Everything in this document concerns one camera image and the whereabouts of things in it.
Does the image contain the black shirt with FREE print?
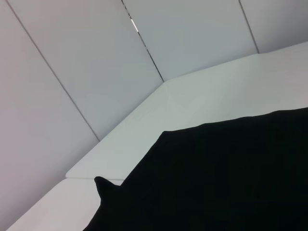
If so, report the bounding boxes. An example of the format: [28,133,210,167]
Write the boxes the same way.
[83,107,308,231]

